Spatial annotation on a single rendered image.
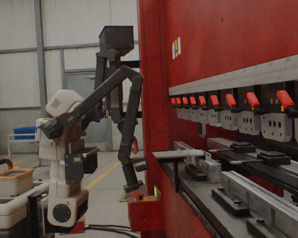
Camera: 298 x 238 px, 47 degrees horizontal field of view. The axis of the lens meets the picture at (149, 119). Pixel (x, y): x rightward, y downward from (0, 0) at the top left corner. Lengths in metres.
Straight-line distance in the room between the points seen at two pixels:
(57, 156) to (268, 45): 1.28
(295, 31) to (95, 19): 8.75
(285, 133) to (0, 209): 1.43
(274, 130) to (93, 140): 8.49
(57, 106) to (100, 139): 7.47
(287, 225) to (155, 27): 2.10
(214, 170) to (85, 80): 7.83
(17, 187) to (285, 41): 1.58
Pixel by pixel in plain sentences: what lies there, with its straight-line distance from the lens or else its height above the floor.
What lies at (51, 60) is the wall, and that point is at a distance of 9.81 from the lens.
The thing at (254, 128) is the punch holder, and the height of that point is 1.20.
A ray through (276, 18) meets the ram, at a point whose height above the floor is 1.51.
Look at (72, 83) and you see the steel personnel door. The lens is 9.53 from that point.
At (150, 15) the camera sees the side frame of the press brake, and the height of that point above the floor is 1.99.
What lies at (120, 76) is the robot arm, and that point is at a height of 1.43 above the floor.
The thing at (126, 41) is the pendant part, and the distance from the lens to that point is 2.99.
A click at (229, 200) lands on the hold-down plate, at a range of 1.41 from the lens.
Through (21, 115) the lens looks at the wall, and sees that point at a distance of 10.19.
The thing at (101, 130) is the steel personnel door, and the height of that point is 0.57.
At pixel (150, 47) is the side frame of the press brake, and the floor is 1.73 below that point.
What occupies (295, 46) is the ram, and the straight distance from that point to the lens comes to 0.95.
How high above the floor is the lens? 1.30
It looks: 3 degrees down
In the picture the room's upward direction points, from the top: 3 degrees counter-clockwise
